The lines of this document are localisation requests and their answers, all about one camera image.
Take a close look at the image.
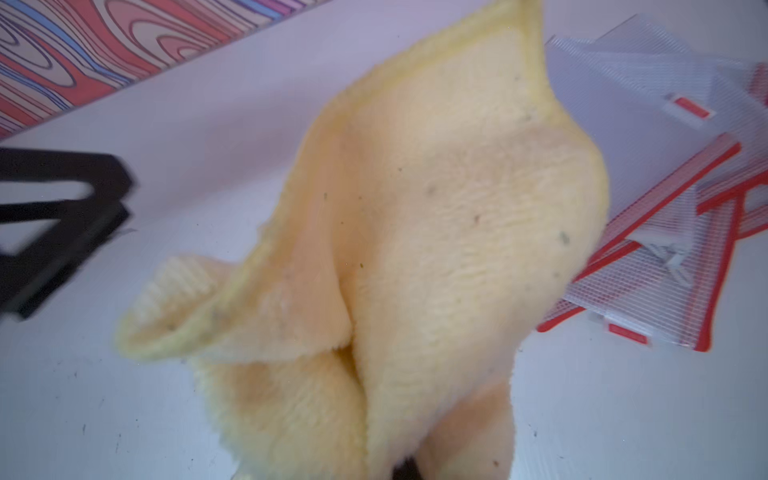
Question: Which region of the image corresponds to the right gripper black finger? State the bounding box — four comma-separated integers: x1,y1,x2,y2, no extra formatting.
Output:
392,458,422,480

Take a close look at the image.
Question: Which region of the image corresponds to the clear mesh document bag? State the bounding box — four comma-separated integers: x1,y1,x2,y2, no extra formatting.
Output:
546,37,741,270
584,15,767,238
537,184,745,352

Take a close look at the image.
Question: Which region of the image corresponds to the yellow microfiber cloth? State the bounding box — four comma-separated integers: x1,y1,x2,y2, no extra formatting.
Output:
115,1,610,479

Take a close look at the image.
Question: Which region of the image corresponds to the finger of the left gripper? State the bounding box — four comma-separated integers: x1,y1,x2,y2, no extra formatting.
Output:
1,200,130,318
1,148,134,222

